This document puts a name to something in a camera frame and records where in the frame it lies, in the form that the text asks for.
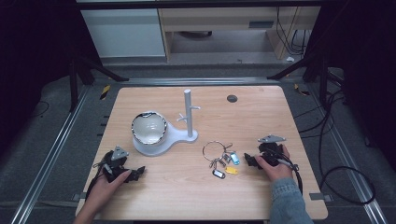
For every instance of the white cabinet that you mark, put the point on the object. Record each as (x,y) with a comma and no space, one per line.
(124,32)

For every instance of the yellow black tape strip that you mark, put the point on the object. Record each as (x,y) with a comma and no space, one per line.
(105,92)

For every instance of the light wooden desk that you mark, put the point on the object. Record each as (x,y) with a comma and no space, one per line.
(236,23)

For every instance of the person's left hand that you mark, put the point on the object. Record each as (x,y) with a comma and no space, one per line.
(107,186)

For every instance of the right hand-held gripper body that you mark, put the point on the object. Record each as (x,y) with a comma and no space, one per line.
(271,152)

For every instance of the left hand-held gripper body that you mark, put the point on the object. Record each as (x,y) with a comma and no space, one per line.
(115,164)

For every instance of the white bowl with metallic rim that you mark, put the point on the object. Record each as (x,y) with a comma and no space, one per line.
(149,128)

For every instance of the grey round table grommet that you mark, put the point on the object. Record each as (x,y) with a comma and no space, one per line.
(232,98)

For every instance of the aluminium floor rail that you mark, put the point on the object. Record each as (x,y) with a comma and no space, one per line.
(199,81)
(46,161)
(348,161)

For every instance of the person's right hand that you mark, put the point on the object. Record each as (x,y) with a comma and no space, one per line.
(278,171)

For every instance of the white peg stand with base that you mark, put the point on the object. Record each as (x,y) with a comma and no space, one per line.
(188,118)

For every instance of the black metal stand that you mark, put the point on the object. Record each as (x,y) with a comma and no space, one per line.
(314,68)
(74,81)

